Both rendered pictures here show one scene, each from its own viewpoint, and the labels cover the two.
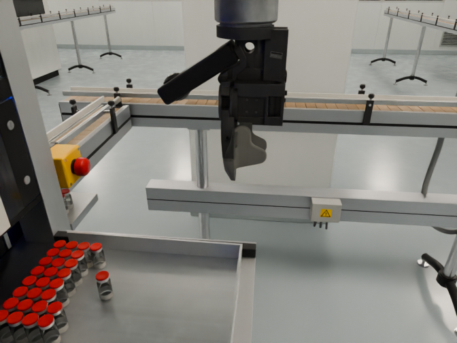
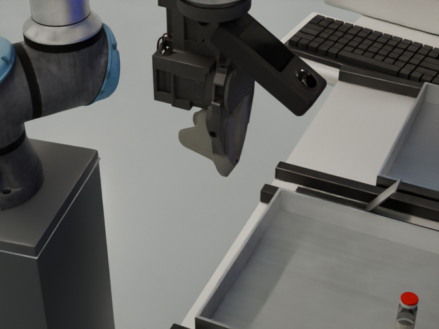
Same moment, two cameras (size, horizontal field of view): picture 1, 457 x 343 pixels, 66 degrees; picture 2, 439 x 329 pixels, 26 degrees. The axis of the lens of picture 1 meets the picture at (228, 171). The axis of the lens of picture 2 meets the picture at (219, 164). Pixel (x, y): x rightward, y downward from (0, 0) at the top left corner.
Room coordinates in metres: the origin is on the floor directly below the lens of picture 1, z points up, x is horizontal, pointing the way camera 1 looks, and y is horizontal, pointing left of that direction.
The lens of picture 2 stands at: (1.23, 0.24, 1.71)
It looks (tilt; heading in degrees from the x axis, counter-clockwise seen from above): 37 degrees down; 198
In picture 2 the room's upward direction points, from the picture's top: straight up
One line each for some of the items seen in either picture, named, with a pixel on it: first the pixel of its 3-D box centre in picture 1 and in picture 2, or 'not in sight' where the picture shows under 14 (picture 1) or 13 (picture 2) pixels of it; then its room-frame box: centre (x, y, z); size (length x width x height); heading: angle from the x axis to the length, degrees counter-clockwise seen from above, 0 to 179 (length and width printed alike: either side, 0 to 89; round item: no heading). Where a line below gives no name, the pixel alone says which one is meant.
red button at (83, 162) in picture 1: (79, 166); not in sight; (0.67, 0.32, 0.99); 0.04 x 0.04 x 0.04; 84
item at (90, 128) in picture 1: (69, 142); not in sight; (0.98, 0.47, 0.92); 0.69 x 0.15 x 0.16; 174
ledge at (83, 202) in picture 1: (57, 209); not in sight; (0.70, 0.40, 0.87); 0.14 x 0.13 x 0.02; 84
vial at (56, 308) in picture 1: (58, 318); not in sight; (0.36, 0.25, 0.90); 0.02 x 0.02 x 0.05
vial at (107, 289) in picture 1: (104, 286); (407, 313); (0.42, 0.20, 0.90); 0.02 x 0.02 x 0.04
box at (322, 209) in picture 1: (325, 209); not in sight; (1.24, -0.41, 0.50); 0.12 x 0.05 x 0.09; 84
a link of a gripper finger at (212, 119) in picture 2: not in sight; (221, 114); (0.48, -0.01, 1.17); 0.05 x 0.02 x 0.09; 174
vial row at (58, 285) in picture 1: (62, 288); not in sight; (0.42, 0.27, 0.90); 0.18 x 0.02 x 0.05; 174
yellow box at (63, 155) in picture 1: (59, 165); not in sight; (0.68, 0.36, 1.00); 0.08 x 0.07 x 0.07; 84
